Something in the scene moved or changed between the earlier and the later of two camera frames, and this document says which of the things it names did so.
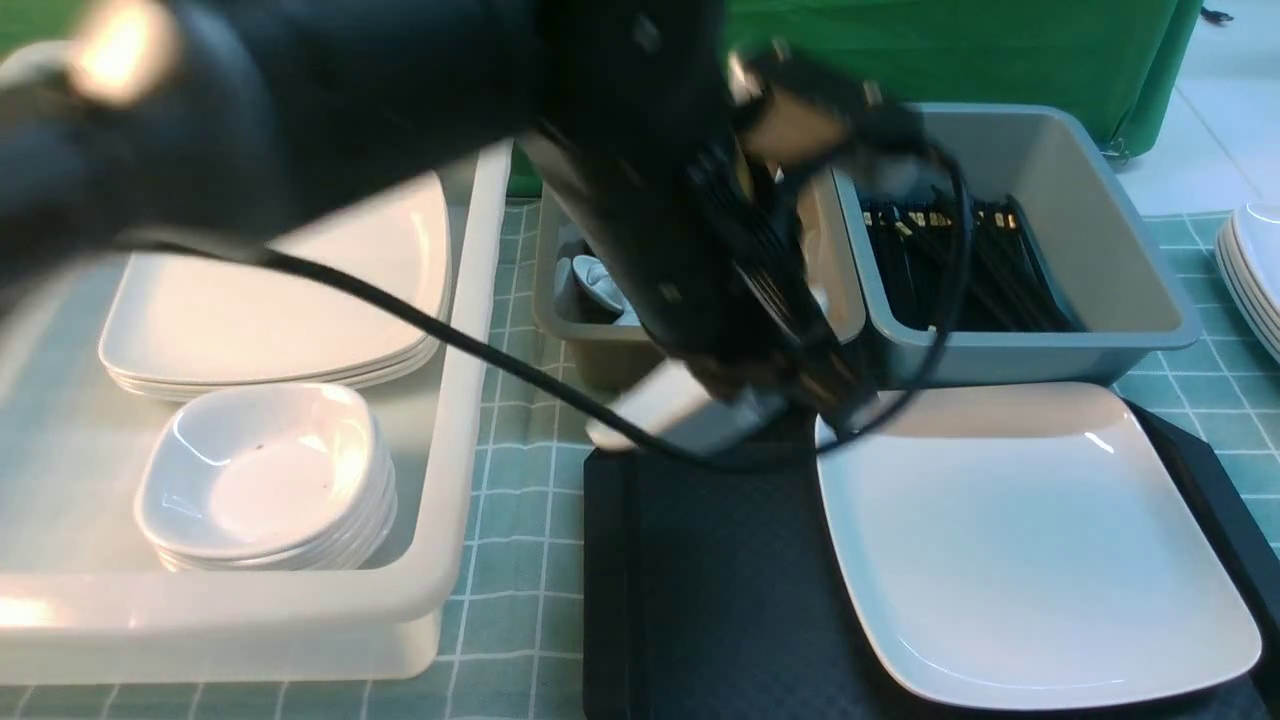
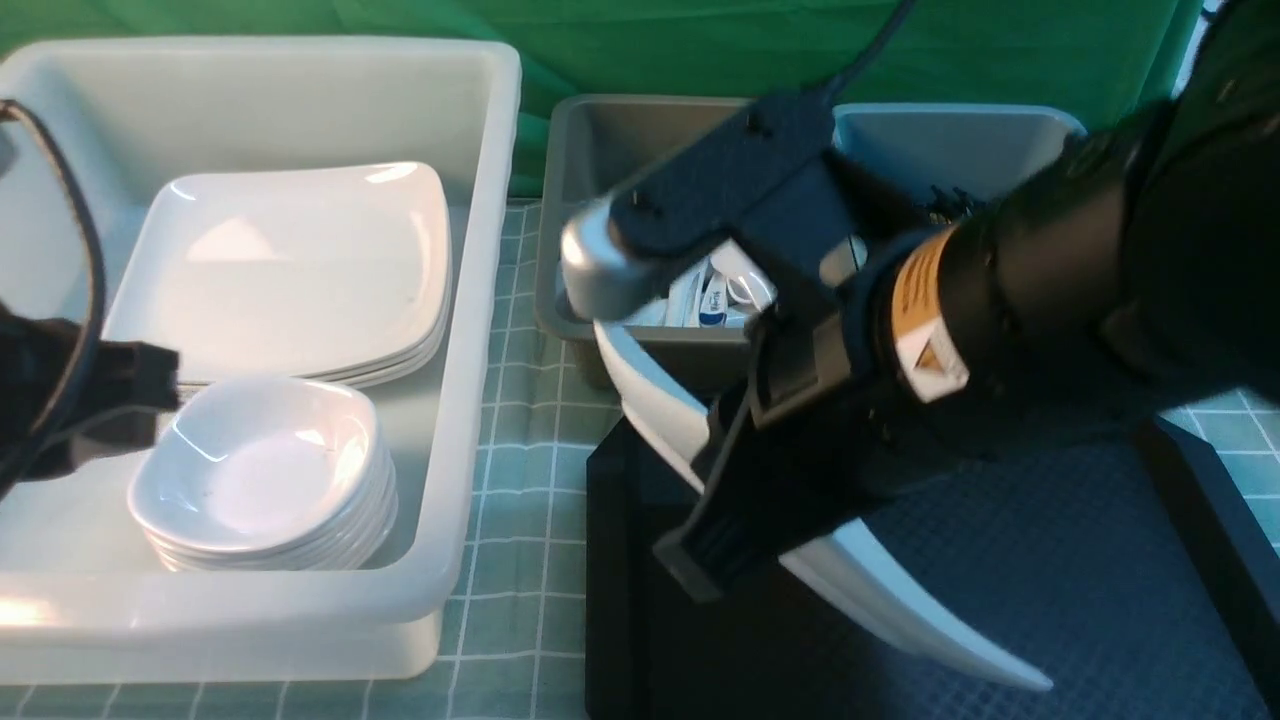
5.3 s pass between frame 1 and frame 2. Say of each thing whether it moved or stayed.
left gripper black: moved
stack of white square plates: stayed
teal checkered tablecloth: stayed
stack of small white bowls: stayed
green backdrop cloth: stayed
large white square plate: moved
